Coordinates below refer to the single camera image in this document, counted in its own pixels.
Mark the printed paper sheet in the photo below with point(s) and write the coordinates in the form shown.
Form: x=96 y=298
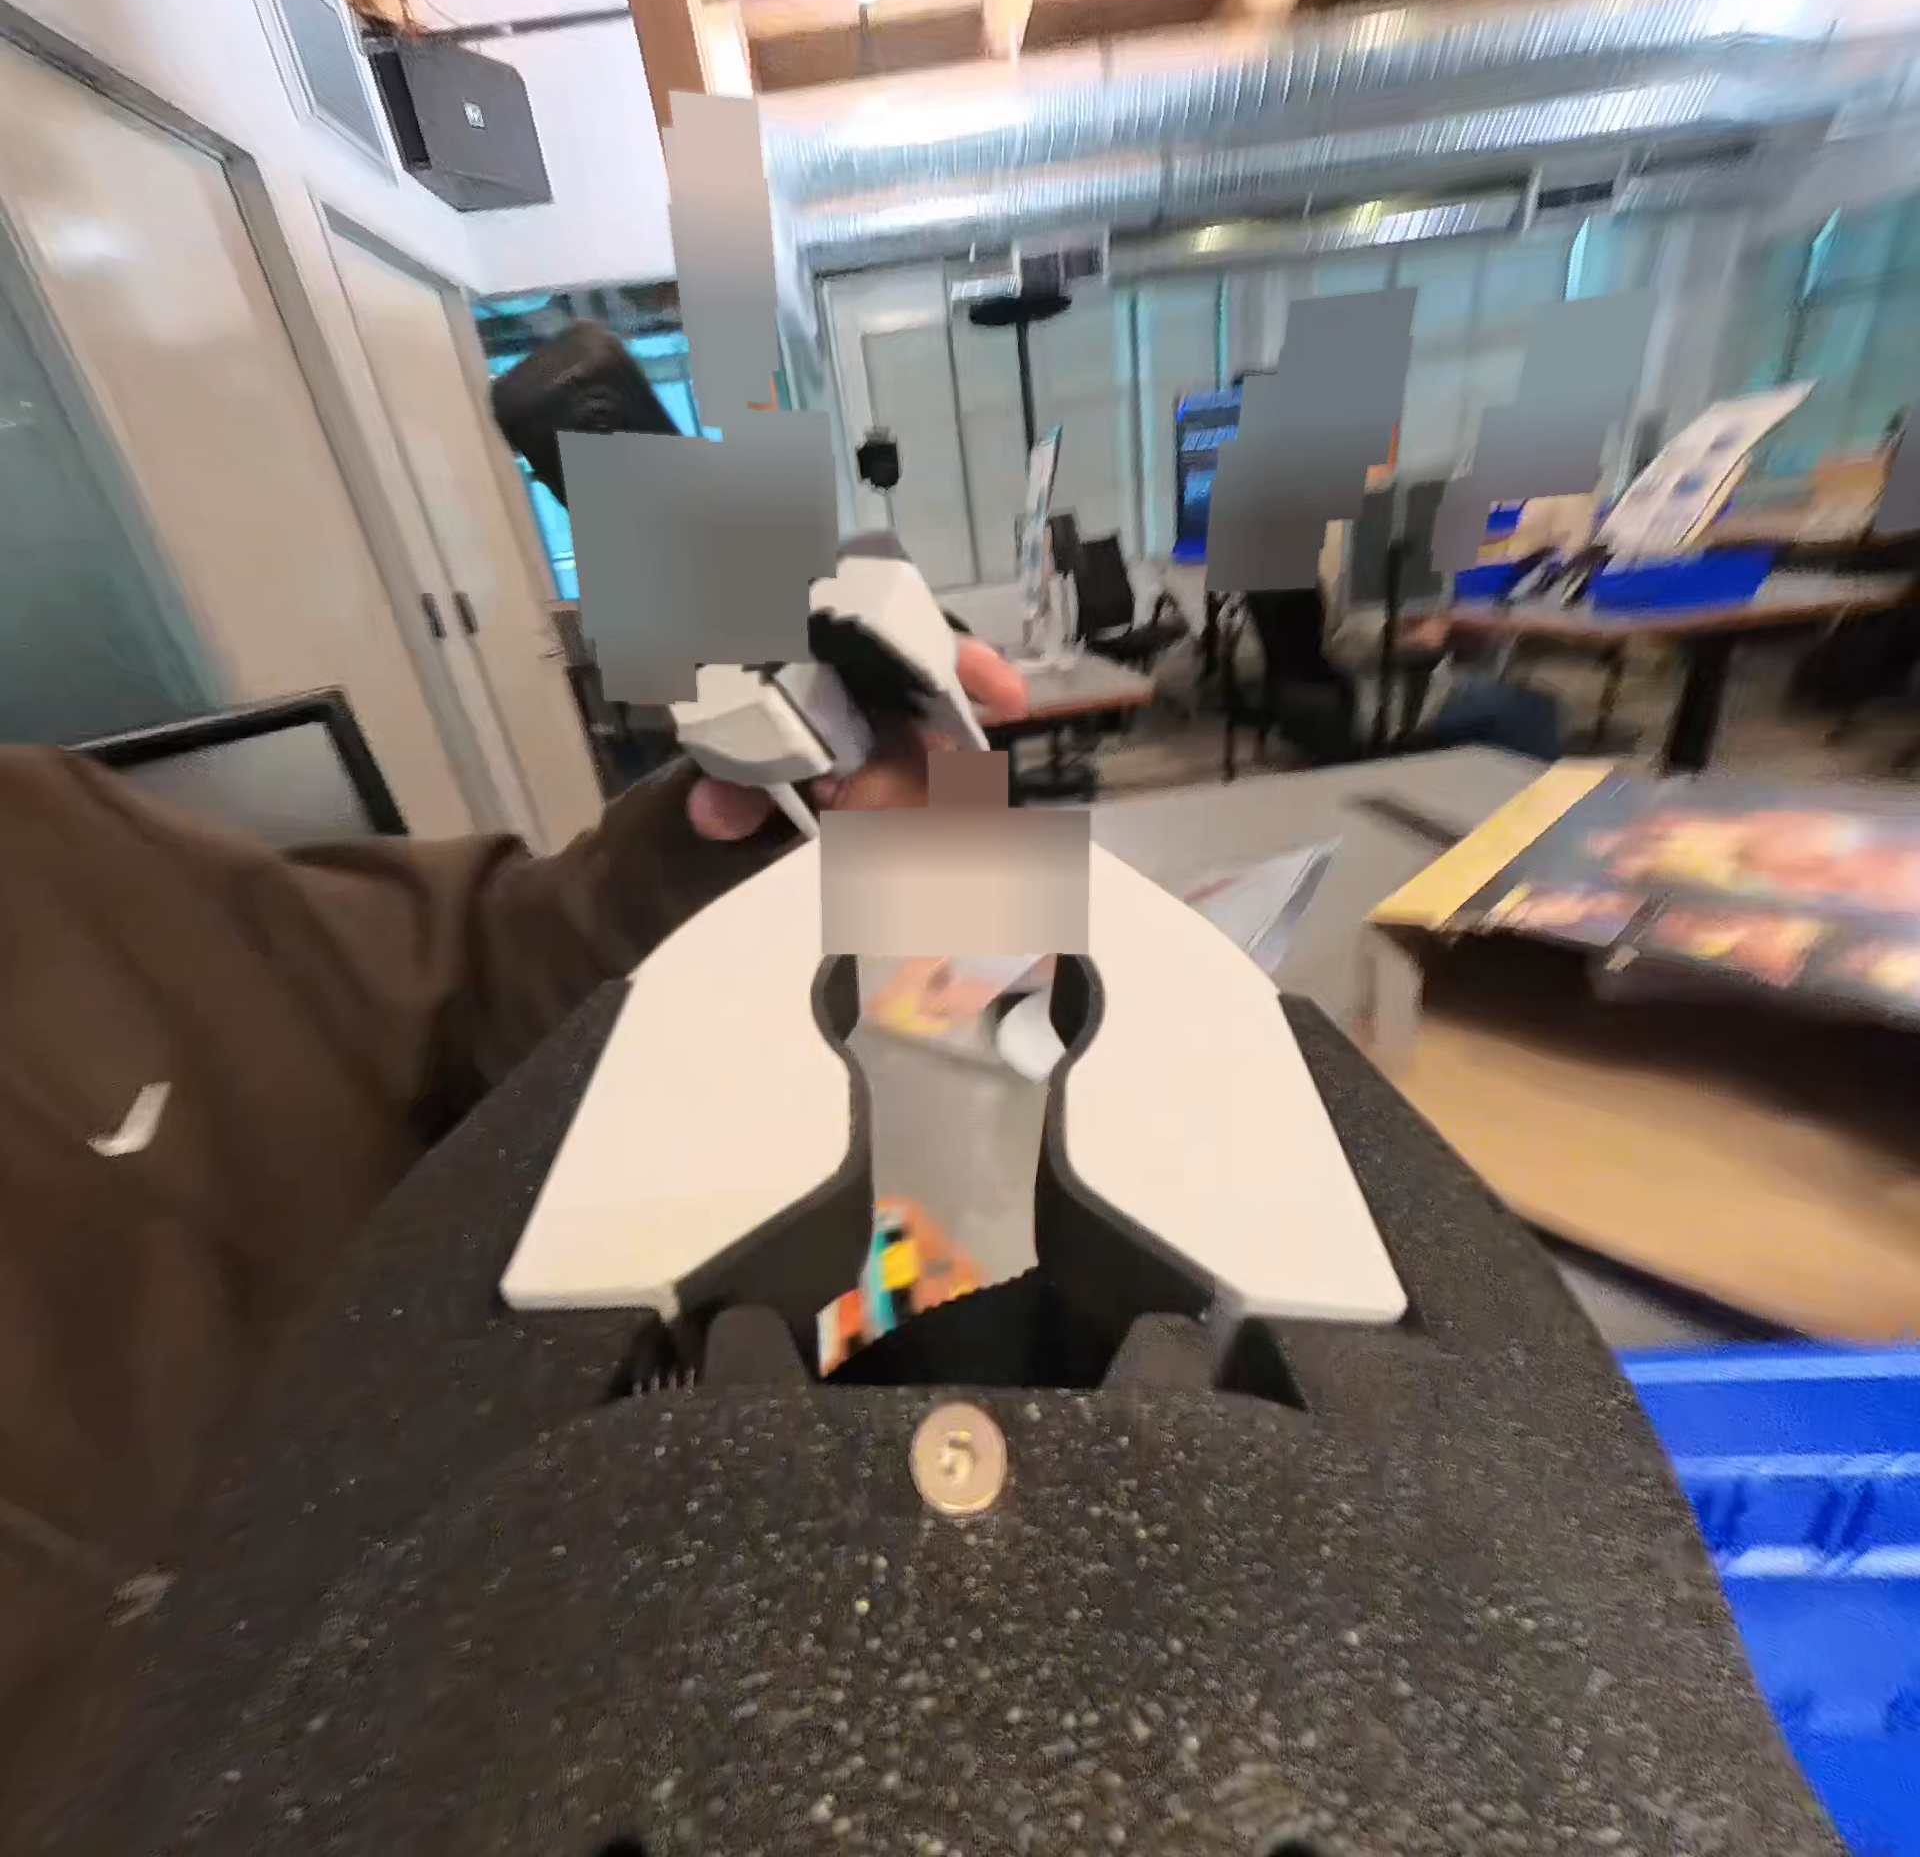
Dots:
x=1716 y=464

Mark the wooden background table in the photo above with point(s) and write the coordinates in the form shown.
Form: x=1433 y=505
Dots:
x=1711 y=622

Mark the blue plastic bin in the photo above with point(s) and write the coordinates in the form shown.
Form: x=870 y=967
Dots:
x=1800 y=1560

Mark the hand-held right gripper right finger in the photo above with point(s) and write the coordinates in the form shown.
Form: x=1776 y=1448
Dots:
x=1231 y=1139

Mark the person's left hand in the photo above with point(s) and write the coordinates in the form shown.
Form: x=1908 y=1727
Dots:
x=986 y=681

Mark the instruction booklet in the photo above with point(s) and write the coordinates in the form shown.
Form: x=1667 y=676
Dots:
x=1259 y=897

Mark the person's left forearm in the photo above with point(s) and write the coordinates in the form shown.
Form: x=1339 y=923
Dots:
x=602 y=897

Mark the small blue bin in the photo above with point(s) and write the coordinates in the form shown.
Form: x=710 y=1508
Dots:
x=1673 y=577

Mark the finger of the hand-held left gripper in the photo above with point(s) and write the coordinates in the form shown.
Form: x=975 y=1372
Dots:
x=914 y=645
x=757 y=725

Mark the dark ceiling box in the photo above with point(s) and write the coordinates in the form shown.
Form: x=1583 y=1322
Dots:
x=466 y=118

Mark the silver ceiling duct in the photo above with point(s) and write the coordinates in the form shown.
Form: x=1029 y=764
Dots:
x=1320 y=118

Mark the lit background screen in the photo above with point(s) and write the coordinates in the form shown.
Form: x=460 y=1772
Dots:
x=1201 y=453

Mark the black framed panel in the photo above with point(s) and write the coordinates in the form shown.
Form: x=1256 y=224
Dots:
x=271 y=773

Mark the black office chair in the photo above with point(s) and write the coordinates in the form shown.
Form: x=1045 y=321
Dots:
x=1117 y=592

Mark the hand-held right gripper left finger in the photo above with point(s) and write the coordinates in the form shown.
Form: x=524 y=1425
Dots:
x=707 y=1139

